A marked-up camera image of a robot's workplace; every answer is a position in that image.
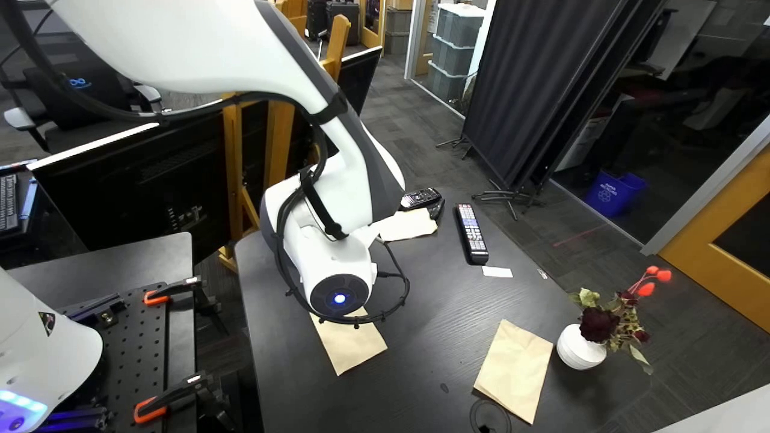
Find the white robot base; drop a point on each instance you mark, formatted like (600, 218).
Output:
(45, 358)

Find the small white eraser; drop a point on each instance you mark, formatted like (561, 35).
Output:
(496, 272)

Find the orange clamp rear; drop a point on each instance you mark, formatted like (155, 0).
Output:
(177, 294)

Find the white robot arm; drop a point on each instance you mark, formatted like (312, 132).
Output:
(319, 221)

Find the black curtain panel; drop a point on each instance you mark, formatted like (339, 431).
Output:
(535, 61)

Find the long black remote control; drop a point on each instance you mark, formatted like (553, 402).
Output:
(471, 234)

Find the beige napkin near remotes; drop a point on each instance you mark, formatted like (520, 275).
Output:
(404, 227)

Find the red flowers bouquet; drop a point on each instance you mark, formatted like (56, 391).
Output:
(617, 323)

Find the white flower vase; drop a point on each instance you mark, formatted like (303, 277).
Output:
(579, 353)

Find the orange clamp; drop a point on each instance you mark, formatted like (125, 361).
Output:
(177, 294)
(159, 406)

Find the small black remote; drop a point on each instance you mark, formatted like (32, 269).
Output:
(420, 198)

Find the beige napkin near vase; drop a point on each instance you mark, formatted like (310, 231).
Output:
(514, 371)

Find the blue plastic bin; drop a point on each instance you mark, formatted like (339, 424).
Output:
(614, 194)

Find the orange clamp front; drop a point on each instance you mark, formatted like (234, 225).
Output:
(159, 406)

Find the large beige paper napkin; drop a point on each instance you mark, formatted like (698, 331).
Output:
(347, 344)

